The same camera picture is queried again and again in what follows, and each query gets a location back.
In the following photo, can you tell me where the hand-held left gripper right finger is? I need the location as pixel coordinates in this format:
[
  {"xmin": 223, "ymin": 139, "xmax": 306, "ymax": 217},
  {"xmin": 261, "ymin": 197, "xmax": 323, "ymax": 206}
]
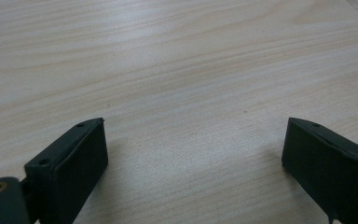
[{"xmin": 281, "ymin": 117, "xmax": 358, "ymax": 224}]

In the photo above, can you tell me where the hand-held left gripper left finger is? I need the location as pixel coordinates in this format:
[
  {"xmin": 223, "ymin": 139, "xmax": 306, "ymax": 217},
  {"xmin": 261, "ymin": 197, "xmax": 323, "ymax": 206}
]
[{"xmin": 23, "ymin": 117, "xmax": 109, "ymax": 224}]

